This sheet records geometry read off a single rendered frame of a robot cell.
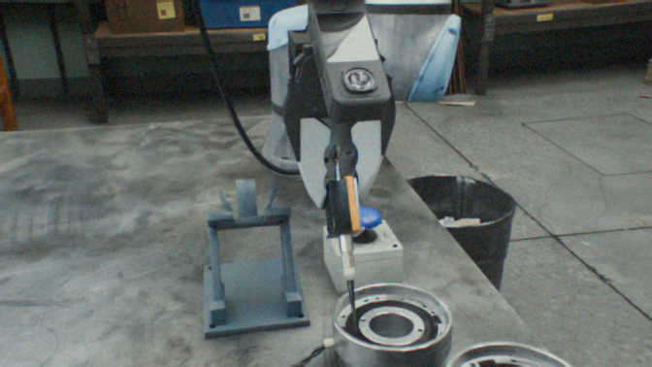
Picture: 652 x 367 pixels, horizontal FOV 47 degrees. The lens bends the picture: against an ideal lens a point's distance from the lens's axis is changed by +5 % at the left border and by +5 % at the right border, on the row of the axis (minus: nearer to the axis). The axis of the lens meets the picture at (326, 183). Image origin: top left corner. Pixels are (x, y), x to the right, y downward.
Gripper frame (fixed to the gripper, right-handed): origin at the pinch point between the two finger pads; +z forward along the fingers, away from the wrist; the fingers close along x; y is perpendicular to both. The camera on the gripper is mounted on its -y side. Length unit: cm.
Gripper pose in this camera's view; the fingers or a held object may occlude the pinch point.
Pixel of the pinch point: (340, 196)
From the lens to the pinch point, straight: 64.7
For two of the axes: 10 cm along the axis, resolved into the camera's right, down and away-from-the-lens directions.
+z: 0.2, 9.2, 3.9
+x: -9.9, 0.8, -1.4
